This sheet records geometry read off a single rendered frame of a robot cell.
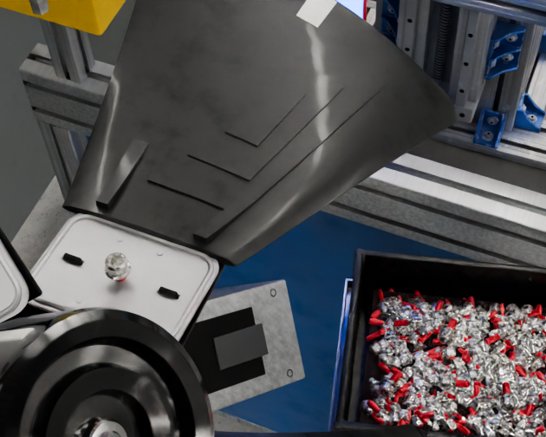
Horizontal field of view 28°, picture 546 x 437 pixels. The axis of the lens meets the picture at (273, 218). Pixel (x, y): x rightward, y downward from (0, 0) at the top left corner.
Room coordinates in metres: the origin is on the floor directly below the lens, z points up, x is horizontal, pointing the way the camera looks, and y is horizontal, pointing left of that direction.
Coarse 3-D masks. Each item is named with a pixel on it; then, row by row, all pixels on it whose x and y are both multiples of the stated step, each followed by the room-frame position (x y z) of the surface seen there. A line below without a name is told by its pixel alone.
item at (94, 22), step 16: (0, 0) 0.72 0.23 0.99; (16, 0) 0.71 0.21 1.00; (48, 0) 0.69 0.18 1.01; (64, 0) 0.69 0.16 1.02; (80, 0) 0.68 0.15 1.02; (96, 0) 0.68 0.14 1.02; (112, 0) 0.70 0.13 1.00; (48, 16) 0.70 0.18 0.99; (64, 16) 0.69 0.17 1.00; (80, 16) 0.68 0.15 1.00; (96, 16) 0.68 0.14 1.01; (112, 16) 0.69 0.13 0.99; (96, 32) 0.68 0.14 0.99
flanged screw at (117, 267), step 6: (114, 252) 0.31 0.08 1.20; (108, 258) 0.30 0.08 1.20; (114, 258) 0.30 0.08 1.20; (120, 258) 0.30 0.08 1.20; (126, 258) 0.30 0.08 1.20; (108, 264) 0.30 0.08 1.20; (114, 264) 0.30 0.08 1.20; (120, 264) 0.30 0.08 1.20; (126, 264) 0.30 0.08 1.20; (108, 270) 0.30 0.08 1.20; (114, 270) 0.30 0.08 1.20; (120, 270) 0.30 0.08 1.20; (126, 270) 0.30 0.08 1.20; (108, 276) 0.30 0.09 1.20; (114, 276) 0.30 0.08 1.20; (120, 276) 0.30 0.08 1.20; (126, 276) 0.30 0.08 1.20
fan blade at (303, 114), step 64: (192, 0) 0.50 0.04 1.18; (256, 0) 0.51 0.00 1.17; (128, 64) 0.45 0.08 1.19; (192, 64) 0.45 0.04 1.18; (256, 64) 0.45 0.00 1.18; (320, 64) 0.46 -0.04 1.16; (384, 64) 0.47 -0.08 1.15; (128, 128) 0.40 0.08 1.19; (192, 128) 0.40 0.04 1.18; (256, 128) 0.40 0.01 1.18; (320, 128) 0.41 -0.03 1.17; (384, 128) 0.42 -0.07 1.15; (128, 192) 0.35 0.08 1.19; (192, 192) 0.35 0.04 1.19; (256, 192) 0.35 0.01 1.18; (320, 192) 0.36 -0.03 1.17
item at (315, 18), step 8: (312, 0) 0.52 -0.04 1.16; (320, 0) 0.52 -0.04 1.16; (328, 0) 0.52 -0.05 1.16; (304, 8) 0.51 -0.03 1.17; (312, 8) 0.51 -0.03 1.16; (320, 8) 0.51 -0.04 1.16; (328, 8) 0.51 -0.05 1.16; (304, 16) 0.50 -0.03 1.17; (312, 16) 0.50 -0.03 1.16; (320, 16) 0.50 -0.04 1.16
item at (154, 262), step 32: (64, 224) 0.34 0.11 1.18; (96, 224) 0.34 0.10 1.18; (96, 256) 0.31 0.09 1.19; (128, 256) 0.31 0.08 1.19; (160, 256) 0.31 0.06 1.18; (192, 256) 0.31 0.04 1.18; (64, 288) 0.29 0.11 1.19; (96, 288) 0.29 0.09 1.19; (128, 288) 0.29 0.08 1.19; (192, 288) 0.29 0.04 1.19; (160, 320) 0.27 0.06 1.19
